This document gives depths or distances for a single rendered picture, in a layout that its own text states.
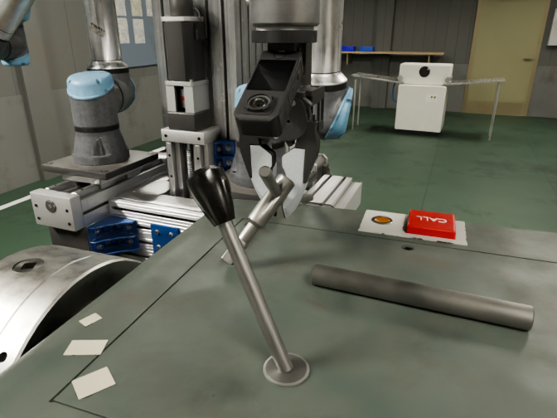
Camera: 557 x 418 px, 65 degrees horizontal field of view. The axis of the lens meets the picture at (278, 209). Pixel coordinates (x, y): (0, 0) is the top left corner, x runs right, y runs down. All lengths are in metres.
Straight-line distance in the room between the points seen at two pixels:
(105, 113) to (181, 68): 0.25
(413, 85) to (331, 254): 6.61
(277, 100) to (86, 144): 0.91
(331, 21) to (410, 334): 0.69
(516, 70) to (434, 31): 1.66
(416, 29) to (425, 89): 2.66
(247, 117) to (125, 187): 0.95
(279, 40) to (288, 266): 0.24
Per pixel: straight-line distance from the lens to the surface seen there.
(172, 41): 1.19
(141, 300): 0.46
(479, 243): 0.60
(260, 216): 0.48
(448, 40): 9.47
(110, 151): 1.28
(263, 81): 0.45
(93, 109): 1.27
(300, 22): 0.48
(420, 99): 7.07
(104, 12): 1.40
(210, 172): 0.33
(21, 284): 0.58
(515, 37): 9.45
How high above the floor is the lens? 1.50
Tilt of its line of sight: 22 degrees down
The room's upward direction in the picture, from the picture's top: straight up
